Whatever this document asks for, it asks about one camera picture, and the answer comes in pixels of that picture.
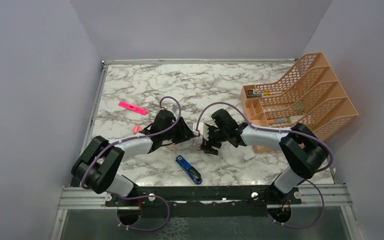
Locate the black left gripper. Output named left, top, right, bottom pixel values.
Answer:
left=161, top=116, right=195, bottom=144

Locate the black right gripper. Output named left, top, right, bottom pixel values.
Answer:
left=200, top=124, right=228, bottom=155

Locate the blue stapler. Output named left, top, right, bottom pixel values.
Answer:
left=175, top=155, right=203, bottom=185

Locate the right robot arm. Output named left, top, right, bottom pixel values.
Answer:
left=193, top=109, right=330, bottom=204

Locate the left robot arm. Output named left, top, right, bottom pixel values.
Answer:
left=71, top=109, right=195, bottom=206

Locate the pink eraser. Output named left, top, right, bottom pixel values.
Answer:
left=162, top=140, right=176, bottom=151

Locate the pink capped small bottle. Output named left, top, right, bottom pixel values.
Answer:
left=132, top=125, right=143, bottom=135

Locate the pink flat plastic bar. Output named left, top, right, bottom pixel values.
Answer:
left=118, top=101, right=148, bottom=116

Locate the black piano keyboard ruler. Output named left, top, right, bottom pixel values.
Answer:
left=246, top=88, right=263, bottom=99

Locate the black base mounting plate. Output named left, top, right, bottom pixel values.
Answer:
left=105, top=185, right=302, bottom=218

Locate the yellow pen in organizer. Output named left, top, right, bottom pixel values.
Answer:
left=261, top=92, right=274, bottom=96

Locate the peach plastic desk organizer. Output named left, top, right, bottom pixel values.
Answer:
left=240, top=52, right=359, bottom=142

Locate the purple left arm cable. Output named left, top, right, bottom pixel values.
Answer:
left=79, top=96, right=182, bottom=232

